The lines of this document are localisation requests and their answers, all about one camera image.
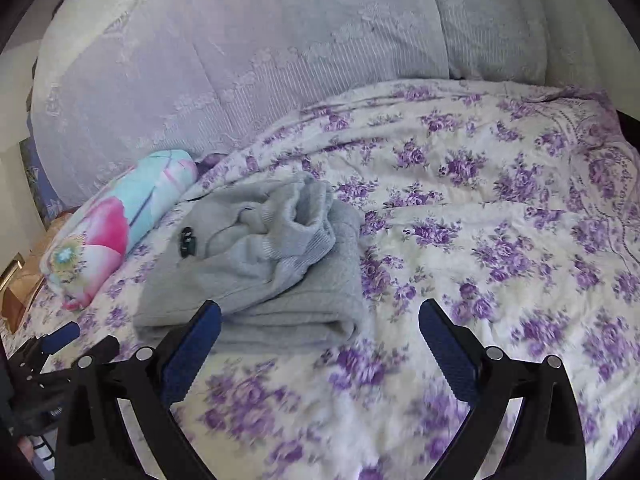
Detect grey fleece pants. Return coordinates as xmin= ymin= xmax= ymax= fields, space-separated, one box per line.
xmin=132 ymin=174 xmax=374 ymax=354

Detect blue patterned cloth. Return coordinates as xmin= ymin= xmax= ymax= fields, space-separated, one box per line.
xmin=20 ymin=138 xmax=66 ymax=228

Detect left hand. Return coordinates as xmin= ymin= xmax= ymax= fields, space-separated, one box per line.
xmin=15 ymin=437 xmax=35 ymax=471

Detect orange brown pillow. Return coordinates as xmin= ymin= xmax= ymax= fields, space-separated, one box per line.
xmin=1 ymin=211 xmax=72 ymax=334

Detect folded colourful floral blanket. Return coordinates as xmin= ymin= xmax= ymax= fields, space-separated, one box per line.
xmin=40 ymin=150 xmax=198 ymax=311

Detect large lavender lace pillow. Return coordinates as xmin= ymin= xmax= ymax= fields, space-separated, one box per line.
xmin=29 ymin=0 xmax=601 ymax=208

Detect purple floral bedsheet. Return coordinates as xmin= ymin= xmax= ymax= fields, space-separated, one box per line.
xmin=2 ymin=81 xmax=639 ymax=479

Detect wooden bed frame edge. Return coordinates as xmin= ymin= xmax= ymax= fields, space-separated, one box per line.
xmin=0 ymin=252 xmax=25 ymax=292

